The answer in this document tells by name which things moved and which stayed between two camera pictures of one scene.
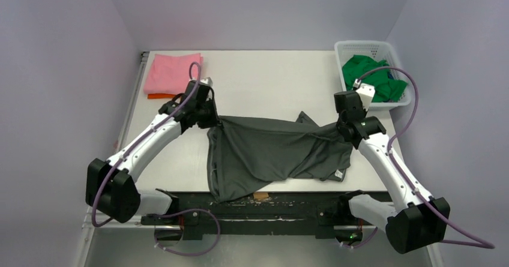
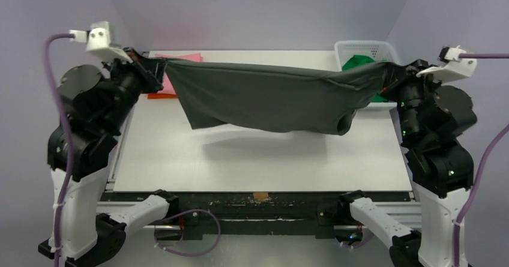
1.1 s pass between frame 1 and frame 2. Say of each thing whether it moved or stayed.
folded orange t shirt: stayed
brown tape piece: stayed
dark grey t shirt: moved
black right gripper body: moved
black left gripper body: moved
